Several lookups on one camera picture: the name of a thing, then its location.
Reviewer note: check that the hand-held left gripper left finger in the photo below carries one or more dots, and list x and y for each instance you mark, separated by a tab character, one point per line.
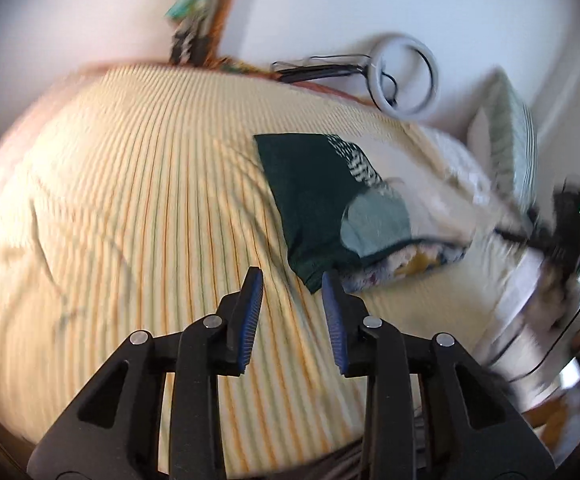
250	320

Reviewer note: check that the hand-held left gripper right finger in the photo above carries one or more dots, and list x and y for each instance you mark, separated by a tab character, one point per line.
332	320

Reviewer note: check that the white garment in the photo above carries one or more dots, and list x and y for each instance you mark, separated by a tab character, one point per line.
512	290

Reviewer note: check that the cream tree print t-shirt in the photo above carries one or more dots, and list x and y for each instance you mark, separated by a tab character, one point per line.
310	200

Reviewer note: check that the striped yellow bedspread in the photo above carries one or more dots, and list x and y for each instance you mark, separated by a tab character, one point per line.
145	200

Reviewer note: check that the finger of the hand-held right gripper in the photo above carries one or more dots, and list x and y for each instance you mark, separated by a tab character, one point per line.
514	237

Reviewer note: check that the green striped pillow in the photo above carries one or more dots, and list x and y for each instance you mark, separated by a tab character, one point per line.
507	130

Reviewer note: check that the colourful hanging items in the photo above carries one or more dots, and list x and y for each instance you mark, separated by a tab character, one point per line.
192	45

